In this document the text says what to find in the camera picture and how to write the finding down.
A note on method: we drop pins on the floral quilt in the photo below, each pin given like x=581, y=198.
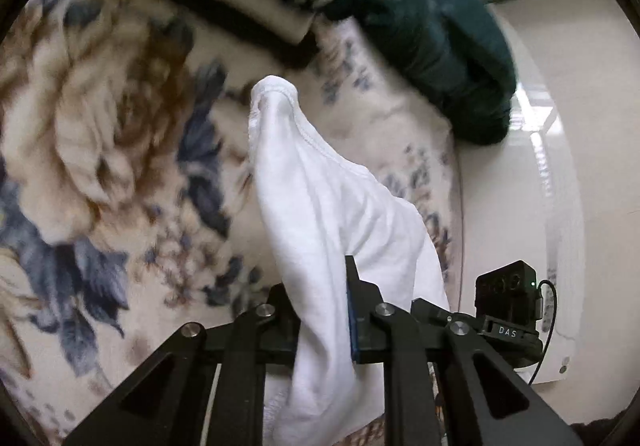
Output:
x=100, y=136

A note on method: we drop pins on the teal blanket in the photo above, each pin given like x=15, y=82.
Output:
x=450, y=51

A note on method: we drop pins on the white headboard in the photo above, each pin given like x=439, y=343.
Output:
x=500, y=216

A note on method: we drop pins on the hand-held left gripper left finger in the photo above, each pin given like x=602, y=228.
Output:
x=280, y=326

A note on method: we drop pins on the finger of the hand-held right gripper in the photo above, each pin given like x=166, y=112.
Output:
x=435, y=310

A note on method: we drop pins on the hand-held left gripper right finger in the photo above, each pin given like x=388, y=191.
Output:
x=353, y=326

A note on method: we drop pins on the white t-shirt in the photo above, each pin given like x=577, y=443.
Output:
x=320, y=206

